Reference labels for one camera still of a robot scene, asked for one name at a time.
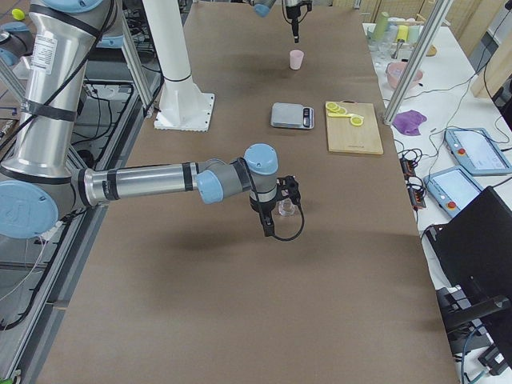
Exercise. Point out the blue teach pendant far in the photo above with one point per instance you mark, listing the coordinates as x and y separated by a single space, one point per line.
477 152

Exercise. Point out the wooden cutting board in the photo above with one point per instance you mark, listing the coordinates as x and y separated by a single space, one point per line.
342 137

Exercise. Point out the clear glass sauce bottle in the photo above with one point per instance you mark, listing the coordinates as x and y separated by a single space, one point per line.
287 208

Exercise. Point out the black monitor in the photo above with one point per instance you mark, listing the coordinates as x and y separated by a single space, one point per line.
474 251

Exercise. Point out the blue teach pendant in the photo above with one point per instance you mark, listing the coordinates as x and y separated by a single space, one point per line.
453 189
477 152

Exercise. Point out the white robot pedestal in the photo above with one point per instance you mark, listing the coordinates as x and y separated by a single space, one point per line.
176 68

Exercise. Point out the pink plastic cup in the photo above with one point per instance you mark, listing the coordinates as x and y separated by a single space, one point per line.
296 59

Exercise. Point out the aluminium frame post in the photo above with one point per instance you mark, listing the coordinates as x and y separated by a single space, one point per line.
426 37

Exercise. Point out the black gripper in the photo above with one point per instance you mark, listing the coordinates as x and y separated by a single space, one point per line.
293 11
258 207

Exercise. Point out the blue teach pendant near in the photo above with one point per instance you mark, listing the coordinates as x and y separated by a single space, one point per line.
453 189

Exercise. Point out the grey kitchen scale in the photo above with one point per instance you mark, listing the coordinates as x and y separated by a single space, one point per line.
292 116

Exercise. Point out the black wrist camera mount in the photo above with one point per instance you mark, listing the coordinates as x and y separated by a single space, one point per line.
287 187

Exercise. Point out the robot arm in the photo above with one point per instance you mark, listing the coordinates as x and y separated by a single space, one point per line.
83 100
263 7

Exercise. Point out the pink bowl with ice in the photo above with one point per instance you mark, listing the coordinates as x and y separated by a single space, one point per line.
394 72

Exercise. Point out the yellow cup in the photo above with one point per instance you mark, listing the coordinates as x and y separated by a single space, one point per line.
402 33

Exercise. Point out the purple cloth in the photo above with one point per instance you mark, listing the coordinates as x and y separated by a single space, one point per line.
408 123

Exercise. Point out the yellow plastic knife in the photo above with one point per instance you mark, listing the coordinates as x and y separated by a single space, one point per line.
336 115

